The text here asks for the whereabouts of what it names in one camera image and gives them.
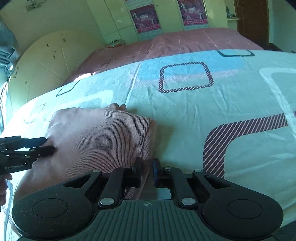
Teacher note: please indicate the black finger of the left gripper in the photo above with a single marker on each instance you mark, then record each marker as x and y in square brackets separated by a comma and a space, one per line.
[42, 151]

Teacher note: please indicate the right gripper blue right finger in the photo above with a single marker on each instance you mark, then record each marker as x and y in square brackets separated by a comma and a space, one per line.
[174, 180]

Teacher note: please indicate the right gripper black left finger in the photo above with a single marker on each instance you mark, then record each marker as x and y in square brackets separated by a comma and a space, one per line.
[121, 179]

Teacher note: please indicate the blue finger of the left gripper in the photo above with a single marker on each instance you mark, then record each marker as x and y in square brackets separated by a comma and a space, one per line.
[33, 142]

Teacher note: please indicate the pink sweatshirt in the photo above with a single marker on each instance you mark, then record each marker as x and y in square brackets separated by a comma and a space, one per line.
[89, 139]

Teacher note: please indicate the person's left hand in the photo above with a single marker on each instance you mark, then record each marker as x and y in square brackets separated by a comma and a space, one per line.
[3, 187]

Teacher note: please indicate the cream curved headboard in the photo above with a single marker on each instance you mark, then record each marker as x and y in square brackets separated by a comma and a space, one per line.
[47, 64]

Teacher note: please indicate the light blue patterned bedsheet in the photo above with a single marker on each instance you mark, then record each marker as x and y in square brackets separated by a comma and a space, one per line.
[226, 118]

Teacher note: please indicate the stack of papers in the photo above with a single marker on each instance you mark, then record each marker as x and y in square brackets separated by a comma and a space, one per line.
[116, 43]

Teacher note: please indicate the maroon striped bedspread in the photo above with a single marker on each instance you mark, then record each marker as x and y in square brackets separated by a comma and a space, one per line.
[168, 44]

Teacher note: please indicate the cream wardrobe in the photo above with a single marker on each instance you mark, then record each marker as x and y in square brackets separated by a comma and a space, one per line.
[115, 21]

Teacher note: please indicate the lower left poster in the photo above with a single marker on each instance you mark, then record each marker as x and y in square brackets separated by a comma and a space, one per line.
[145, 19]

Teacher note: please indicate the poster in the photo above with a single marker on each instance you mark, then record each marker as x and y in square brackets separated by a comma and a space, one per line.
[193, 12]
[145, 19]

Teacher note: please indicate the lower right poster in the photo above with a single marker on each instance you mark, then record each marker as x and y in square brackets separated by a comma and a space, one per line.
[193, 12]

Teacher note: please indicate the corner shelf unit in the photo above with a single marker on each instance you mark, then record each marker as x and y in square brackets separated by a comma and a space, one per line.
[232, 17]

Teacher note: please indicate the dark wooden door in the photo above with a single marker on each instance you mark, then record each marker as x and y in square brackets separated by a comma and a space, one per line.
[254, 20]

